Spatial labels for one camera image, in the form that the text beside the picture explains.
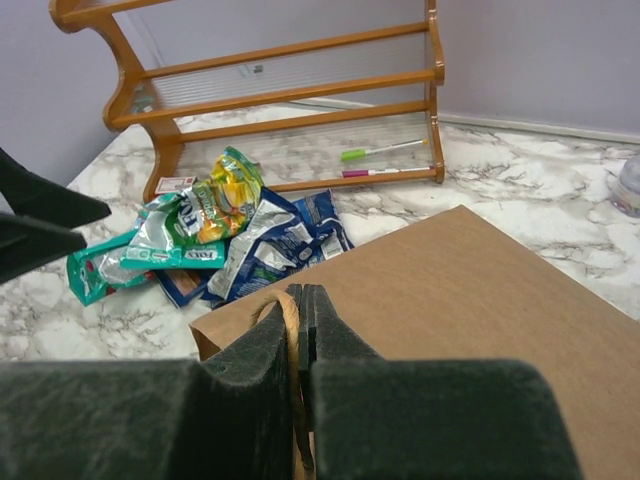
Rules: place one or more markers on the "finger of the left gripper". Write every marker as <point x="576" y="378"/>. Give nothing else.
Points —
<point x="27" y="244"/>
<point x="33" y="196"/>

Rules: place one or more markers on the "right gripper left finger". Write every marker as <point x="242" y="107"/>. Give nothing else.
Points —
<point x="229" y="417"/>

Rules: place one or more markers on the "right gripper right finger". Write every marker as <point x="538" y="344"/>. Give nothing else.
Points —
<point x="374" y="418"/>

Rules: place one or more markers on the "teal snack packet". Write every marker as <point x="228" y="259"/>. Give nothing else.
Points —
<point x="95" y="272"/>

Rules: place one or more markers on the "green snack packet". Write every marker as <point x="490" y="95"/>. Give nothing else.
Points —
<point x="167" y="237"/>

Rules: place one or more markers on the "brown paper bag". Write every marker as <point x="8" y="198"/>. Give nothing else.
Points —
<point x="455" y="287"/>

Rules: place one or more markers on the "blue white snack bag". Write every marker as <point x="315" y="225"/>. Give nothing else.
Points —
<point x="281" y="239"/>

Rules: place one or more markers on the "yellow green Fox's candy bag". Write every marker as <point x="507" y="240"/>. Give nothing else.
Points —
<point x="229" y="197"/>

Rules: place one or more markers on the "red white staple box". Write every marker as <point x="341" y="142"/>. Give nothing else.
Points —
<point x="168" y="185"/>

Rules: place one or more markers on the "purple capped marker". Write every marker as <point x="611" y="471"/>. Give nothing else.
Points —
<point x="375" y="172"/>

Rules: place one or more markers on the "green capped marker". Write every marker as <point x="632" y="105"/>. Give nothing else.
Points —
<point x="357" y="154"/>

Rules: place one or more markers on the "wooden three-tier rack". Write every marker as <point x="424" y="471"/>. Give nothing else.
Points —
<point x="136" y="100"/>

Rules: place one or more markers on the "small clear plastic jar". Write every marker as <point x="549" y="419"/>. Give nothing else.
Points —
<point x="626" y="192"/>

